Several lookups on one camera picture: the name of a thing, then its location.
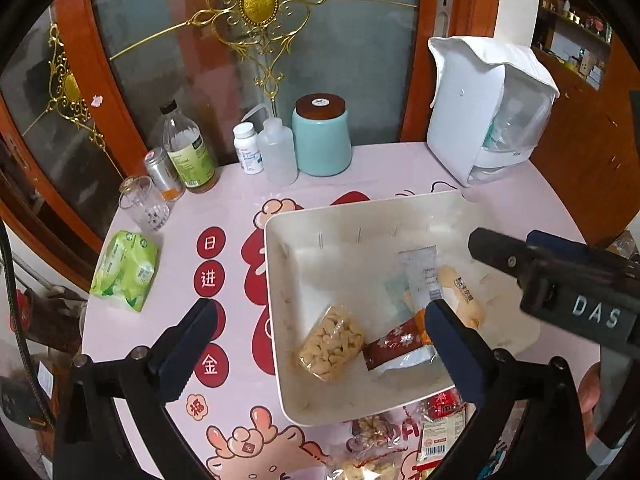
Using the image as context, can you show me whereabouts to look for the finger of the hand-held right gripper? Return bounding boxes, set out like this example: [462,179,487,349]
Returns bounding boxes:
[467,226,541,288]
[526,229,640,278]

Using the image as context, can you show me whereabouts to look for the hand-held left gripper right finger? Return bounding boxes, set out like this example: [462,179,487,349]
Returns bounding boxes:
[424,299,598,480]

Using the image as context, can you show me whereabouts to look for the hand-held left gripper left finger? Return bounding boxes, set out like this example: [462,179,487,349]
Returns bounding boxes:
[52,298,221,480]

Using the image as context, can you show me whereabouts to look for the bread packet clear wrapper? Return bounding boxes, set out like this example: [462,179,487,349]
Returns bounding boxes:
[404,265,487,331]

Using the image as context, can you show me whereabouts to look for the red label snack packet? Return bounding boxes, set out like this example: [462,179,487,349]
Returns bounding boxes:
[419,389,468,461]

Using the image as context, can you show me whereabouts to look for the dark red snack packet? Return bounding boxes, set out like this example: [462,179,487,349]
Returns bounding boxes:
[362,317,438,372]

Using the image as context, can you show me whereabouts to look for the white snack packet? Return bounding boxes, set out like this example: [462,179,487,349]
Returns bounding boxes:
[398,246,443,311]

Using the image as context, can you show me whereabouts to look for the pale blue clear packet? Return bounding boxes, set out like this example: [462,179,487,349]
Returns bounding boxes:
[382,272,416,318]

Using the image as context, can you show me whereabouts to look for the clear peanut packet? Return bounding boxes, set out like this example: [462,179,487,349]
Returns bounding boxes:
[298,304,367,385]
[350,412,401,453]
[327,452,401,480]

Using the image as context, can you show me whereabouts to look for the white plastic storage bin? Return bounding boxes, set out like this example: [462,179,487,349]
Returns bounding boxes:
[264,189,543,427]

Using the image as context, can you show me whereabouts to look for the person's right hand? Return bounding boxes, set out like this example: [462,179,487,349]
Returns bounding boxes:
[579,360,603,413]

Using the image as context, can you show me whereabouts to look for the green tissue pack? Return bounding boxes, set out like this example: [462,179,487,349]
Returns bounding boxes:
[90,230,160,314]

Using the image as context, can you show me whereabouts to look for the white water dispenser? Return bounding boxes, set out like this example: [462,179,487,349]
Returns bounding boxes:
[426,36,560,188]

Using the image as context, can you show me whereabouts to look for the clear glass cup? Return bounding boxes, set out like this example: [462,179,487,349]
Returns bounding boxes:
[118,175,171,233]

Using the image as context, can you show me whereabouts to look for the small metal can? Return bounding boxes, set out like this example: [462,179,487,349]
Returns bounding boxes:
[144,147,186,202]

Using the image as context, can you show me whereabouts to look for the glass bottle green label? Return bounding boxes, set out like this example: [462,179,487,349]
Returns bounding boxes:
[159,100,220,194]

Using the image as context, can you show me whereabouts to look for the teal canister brown lid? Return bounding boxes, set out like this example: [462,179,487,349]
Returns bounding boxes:
[291,93,352,177]

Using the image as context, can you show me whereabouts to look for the white pill bottle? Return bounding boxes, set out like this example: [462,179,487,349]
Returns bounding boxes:
[233,122,265,176]

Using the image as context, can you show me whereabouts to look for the wooden shelf with bottles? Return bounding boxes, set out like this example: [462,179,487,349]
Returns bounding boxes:
[532,0,613,91]

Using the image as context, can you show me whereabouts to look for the clear plastic wash bottle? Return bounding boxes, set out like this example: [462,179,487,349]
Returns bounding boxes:
[235,103,299,186]

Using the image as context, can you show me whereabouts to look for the small gold door ornament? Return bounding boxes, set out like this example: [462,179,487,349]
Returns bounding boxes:
[47,25,108,151]

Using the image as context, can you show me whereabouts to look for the large gold door ornament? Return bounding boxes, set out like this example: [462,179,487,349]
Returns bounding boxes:
[110,0,418,103]

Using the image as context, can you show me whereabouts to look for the metal door handle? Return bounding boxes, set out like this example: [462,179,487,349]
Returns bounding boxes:
[434,0,453,38]

